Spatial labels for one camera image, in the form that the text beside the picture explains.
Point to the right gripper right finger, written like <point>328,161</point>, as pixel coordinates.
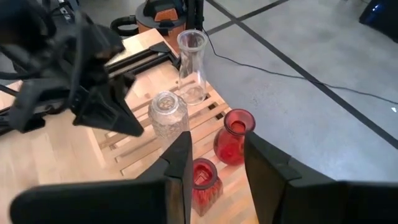
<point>311,205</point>

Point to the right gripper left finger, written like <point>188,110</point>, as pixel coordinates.
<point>109,205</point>

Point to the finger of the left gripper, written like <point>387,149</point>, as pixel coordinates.
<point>31,105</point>
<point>109,115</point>

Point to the clear diamond-cut glass vase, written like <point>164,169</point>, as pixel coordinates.
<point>168,121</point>

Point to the clear smooth glass carafe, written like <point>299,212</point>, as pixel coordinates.
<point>192,81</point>

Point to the red square ribbed glass vase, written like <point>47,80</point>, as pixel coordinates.
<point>206,196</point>

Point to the red round flared glass vase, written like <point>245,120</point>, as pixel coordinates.
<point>228,146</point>

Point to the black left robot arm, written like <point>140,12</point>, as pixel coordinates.
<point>21,21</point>

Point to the wooden slatted shelf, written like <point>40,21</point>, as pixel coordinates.
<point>130,155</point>

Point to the orange and black shop vacuum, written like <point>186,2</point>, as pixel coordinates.
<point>168,15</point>

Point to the dark blue floor object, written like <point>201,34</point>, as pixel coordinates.
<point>382,15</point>

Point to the black metal table frame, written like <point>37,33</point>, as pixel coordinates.
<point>140,59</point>

